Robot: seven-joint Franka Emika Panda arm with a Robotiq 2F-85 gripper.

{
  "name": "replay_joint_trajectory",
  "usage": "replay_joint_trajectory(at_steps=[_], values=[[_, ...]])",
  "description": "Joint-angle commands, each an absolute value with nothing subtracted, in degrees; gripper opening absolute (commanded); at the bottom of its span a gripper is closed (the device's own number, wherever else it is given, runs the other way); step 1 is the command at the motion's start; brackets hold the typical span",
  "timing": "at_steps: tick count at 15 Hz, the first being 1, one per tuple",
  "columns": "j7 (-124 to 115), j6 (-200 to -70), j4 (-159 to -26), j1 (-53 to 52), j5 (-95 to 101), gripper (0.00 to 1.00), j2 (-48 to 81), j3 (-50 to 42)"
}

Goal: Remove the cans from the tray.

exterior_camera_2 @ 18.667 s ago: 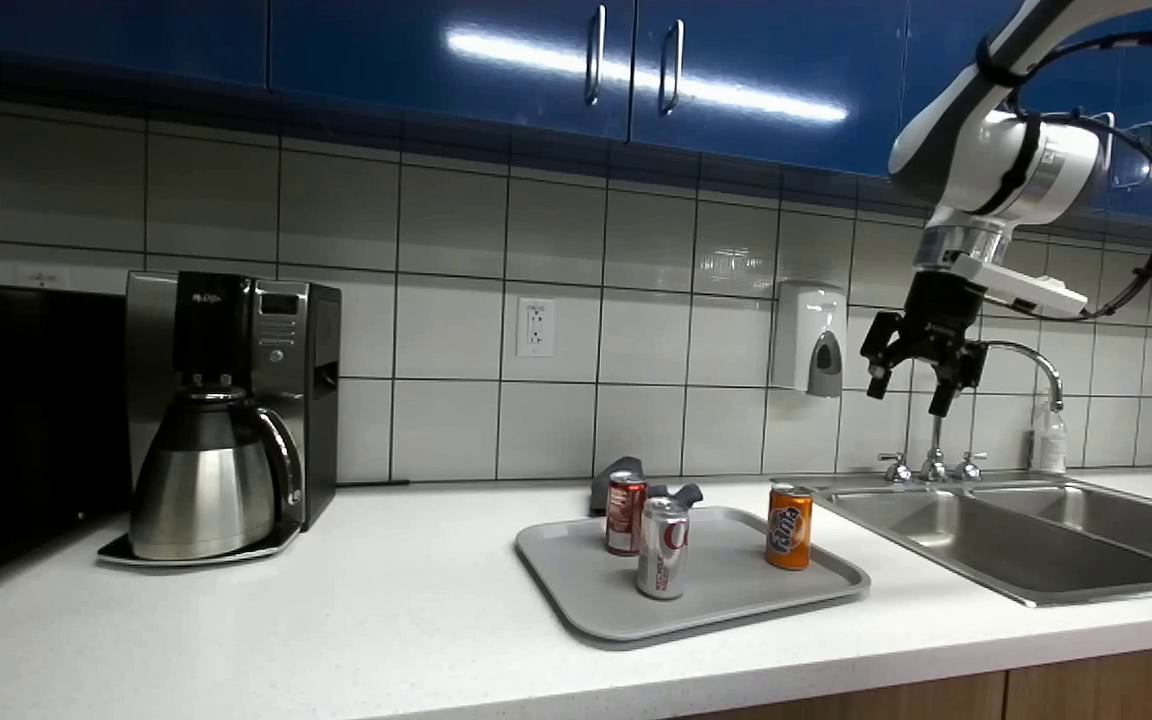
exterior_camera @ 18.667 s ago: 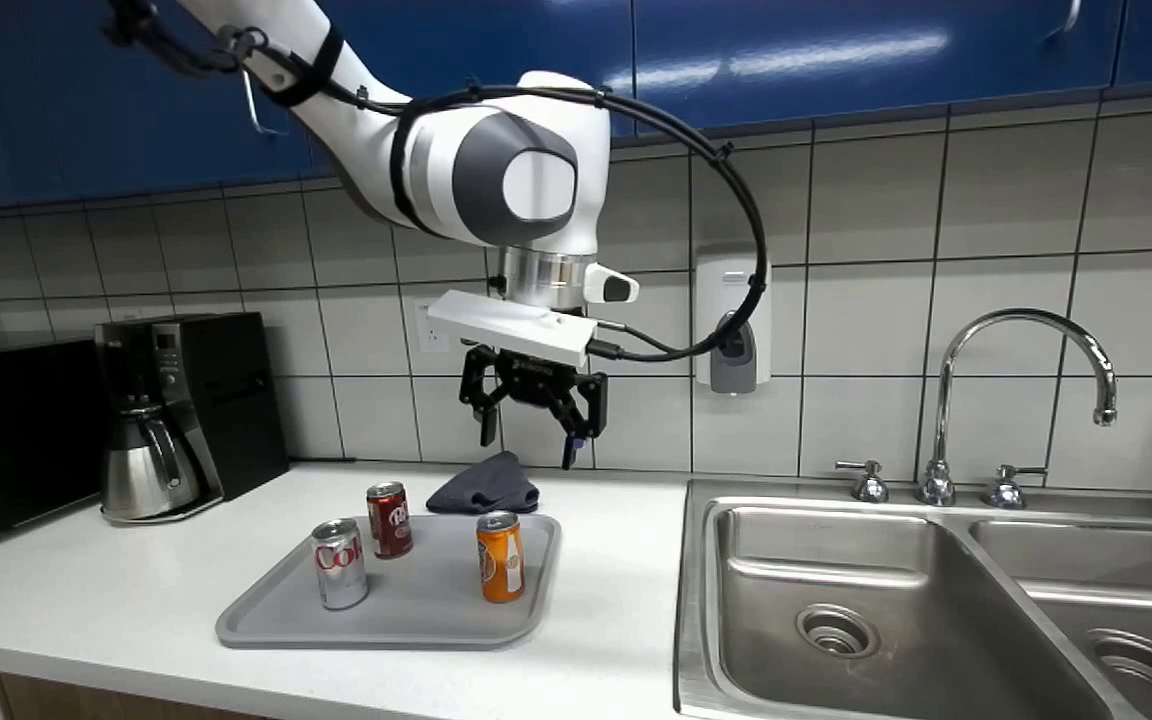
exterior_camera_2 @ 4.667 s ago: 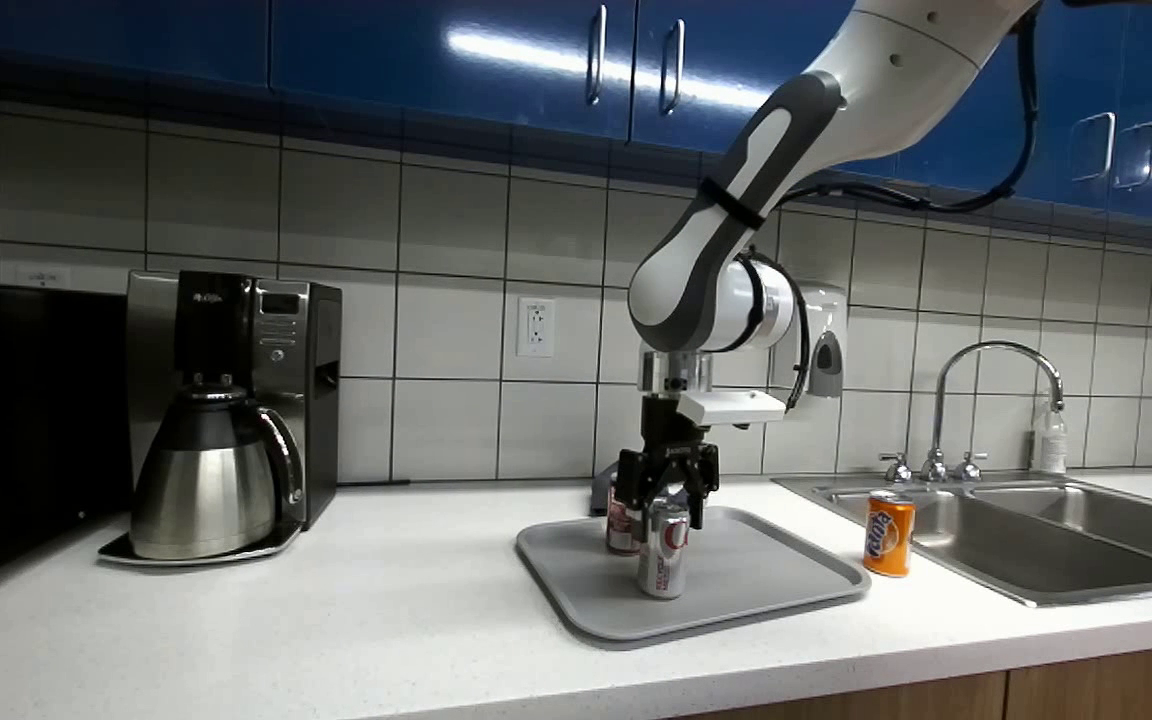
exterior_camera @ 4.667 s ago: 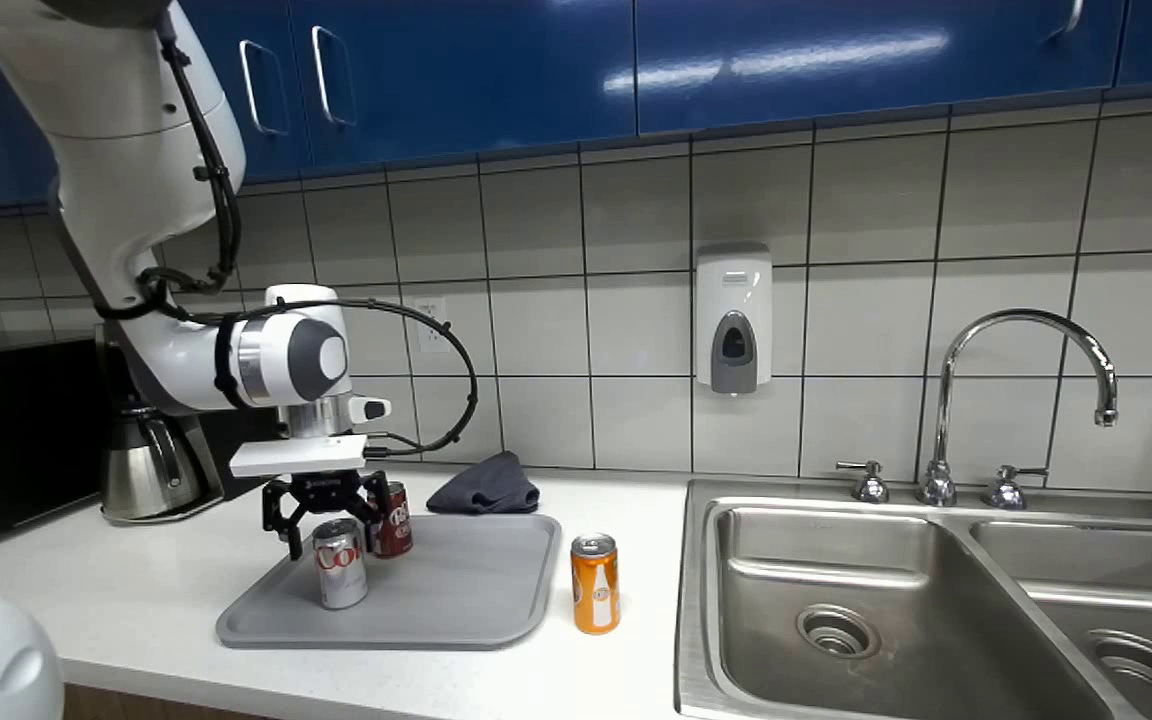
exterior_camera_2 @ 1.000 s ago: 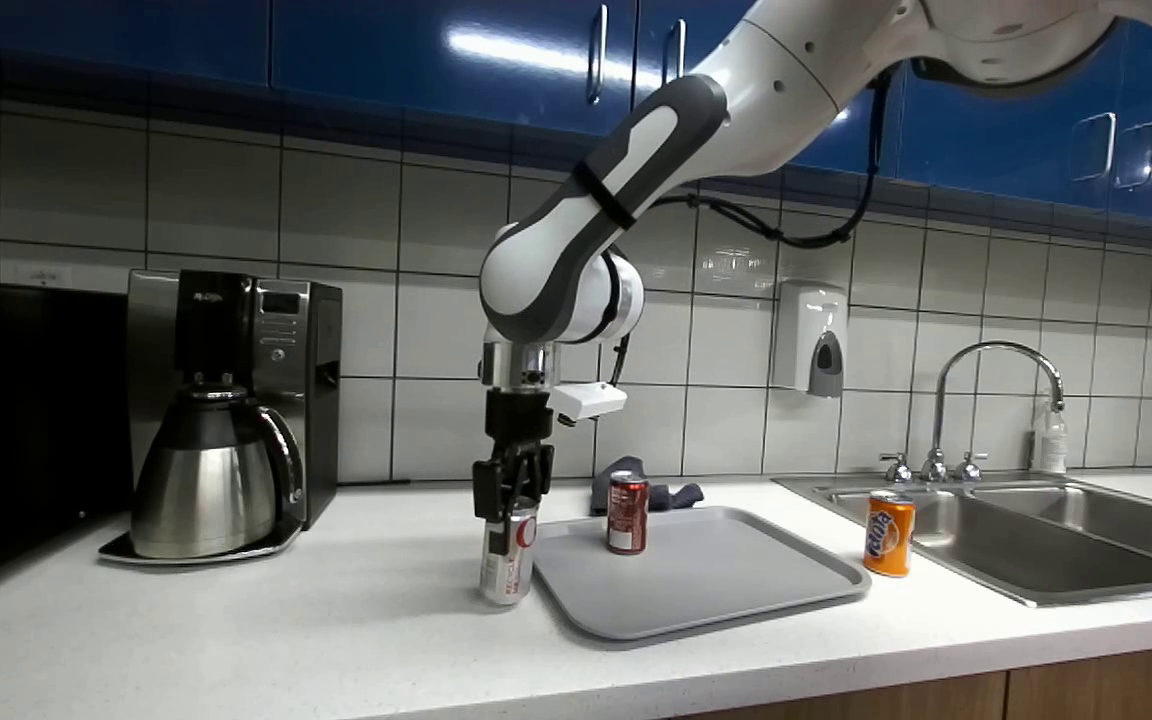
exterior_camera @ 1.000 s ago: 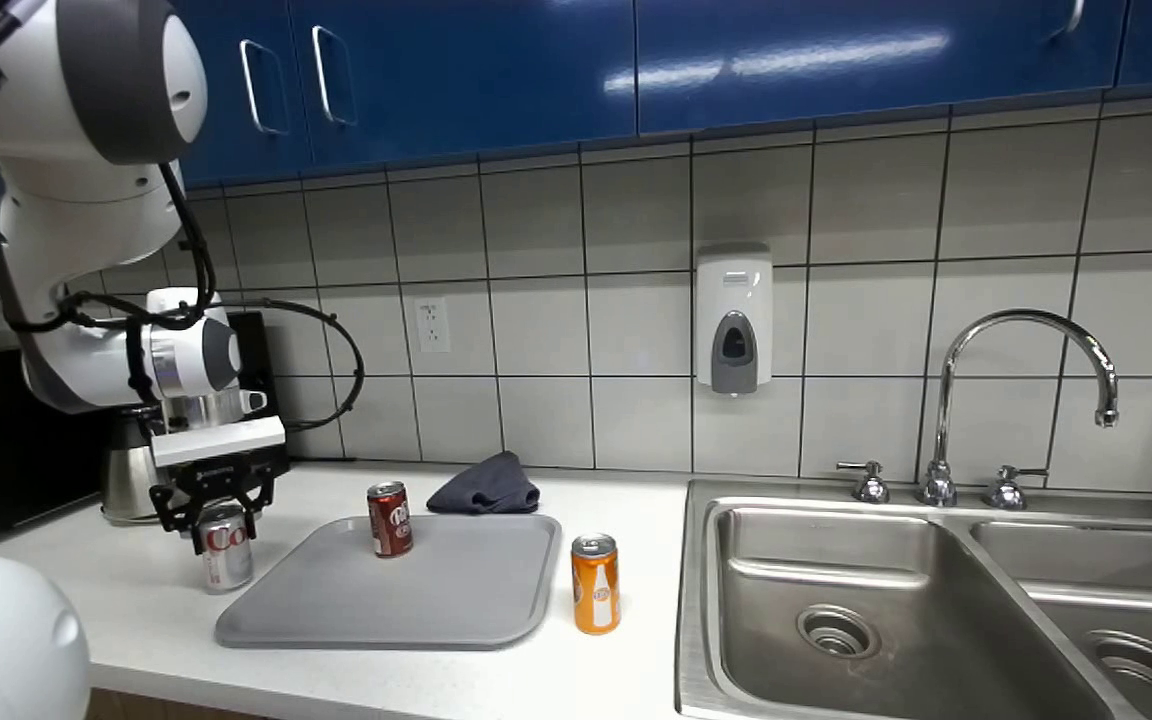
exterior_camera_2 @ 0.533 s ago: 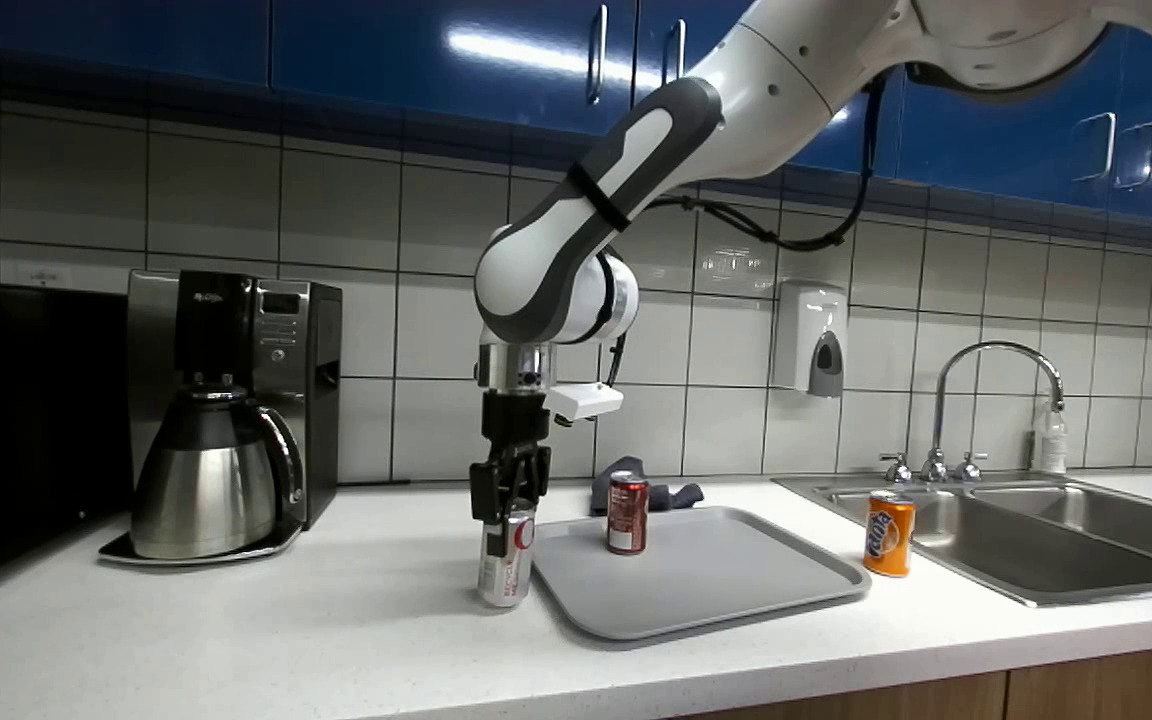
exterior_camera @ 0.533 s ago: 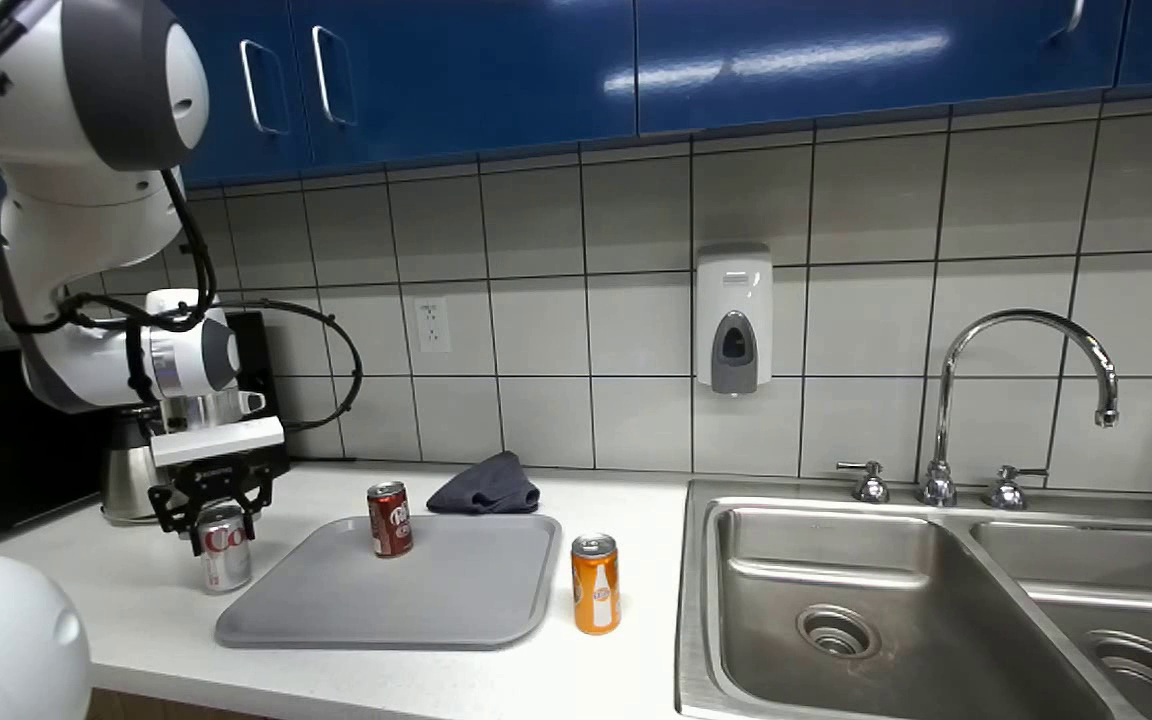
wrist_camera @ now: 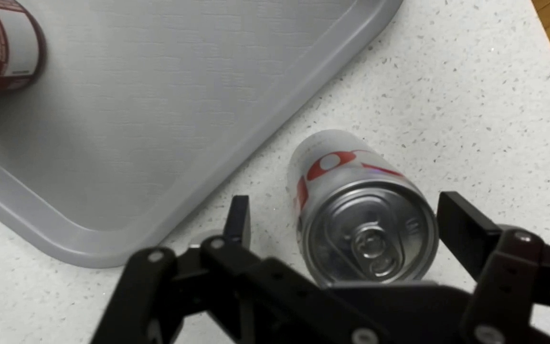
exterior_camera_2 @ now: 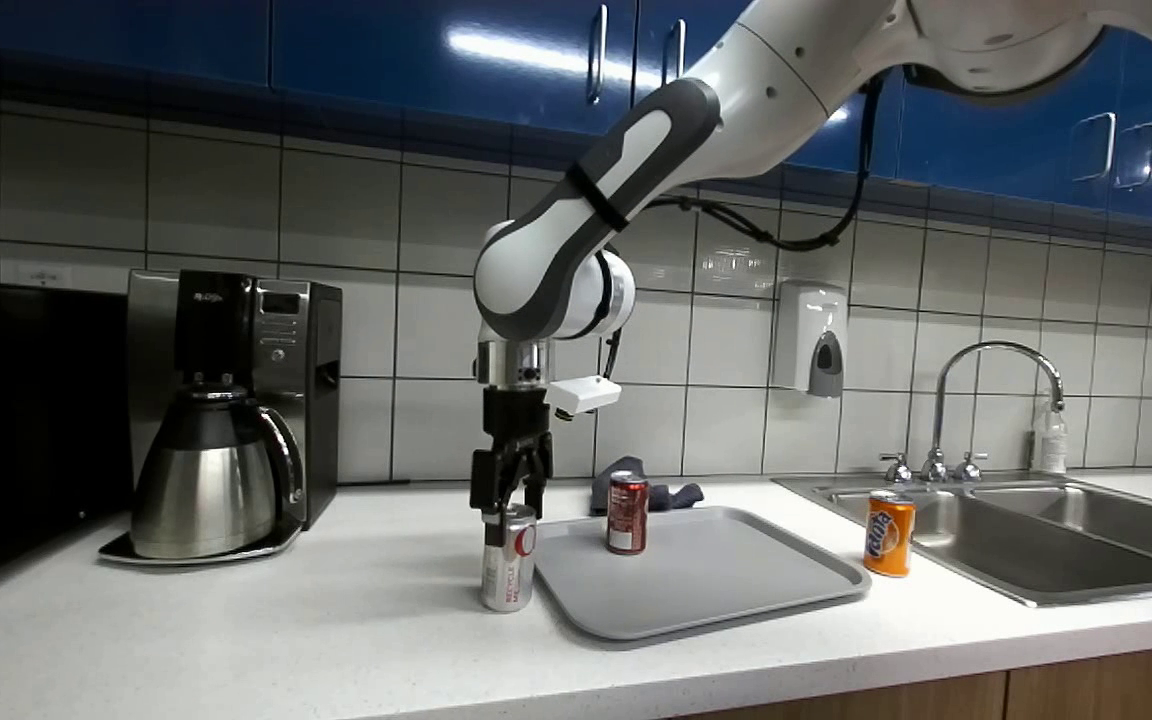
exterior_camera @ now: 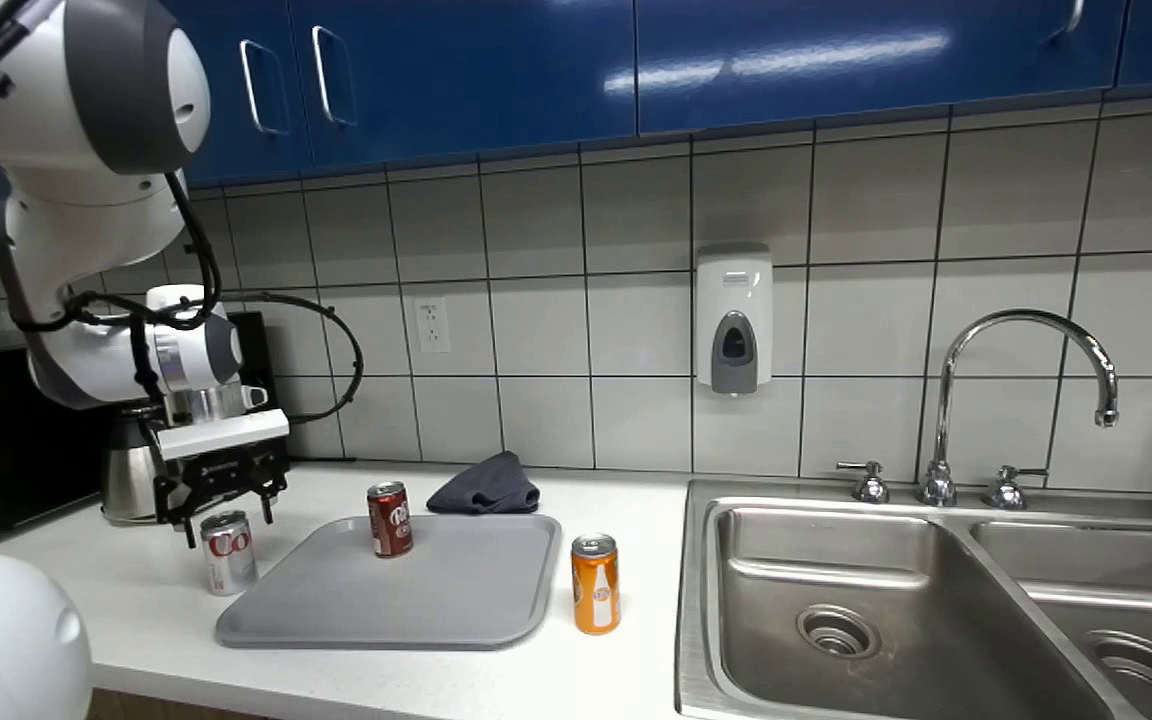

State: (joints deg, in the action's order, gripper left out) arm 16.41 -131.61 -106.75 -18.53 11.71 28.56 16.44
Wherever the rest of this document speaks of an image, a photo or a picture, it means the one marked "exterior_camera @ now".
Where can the red soda can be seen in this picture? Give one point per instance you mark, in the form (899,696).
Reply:
(390,522)

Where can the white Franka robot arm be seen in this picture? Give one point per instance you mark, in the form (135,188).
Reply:
(81,123)

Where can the chrome gooseneck faucet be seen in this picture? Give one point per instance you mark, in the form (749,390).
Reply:
(1003,316)

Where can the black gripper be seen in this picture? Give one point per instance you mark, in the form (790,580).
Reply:
(222,476)

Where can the dark blue cloth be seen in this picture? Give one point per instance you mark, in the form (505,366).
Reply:
(481,485)

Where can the grey plastic tray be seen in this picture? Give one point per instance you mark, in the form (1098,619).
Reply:
(440,595)

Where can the black microwave oven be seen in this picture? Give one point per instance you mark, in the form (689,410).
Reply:
(0,452)

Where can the orange soda can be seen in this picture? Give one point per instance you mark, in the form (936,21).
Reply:
(597,584)

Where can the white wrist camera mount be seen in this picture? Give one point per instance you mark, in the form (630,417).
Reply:
(222,435)

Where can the stainless steel double sink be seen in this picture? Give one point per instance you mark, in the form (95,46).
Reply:
(870,612)

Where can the white wall outlet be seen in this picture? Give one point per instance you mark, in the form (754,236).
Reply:
(433,326)

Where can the silver soda can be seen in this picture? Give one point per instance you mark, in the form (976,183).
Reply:
(228,556)

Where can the wooden lower cabinets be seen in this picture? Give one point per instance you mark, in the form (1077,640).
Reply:
(179,705)

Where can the blue upper cabinets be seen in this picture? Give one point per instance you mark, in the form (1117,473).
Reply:
(738,61)

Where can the white wall soap dispenser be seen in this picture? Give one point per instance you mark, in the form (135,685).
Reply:
(733,285)

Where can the steel coffee carafe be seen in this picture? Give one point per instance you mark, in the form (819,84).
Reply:
(125,480)

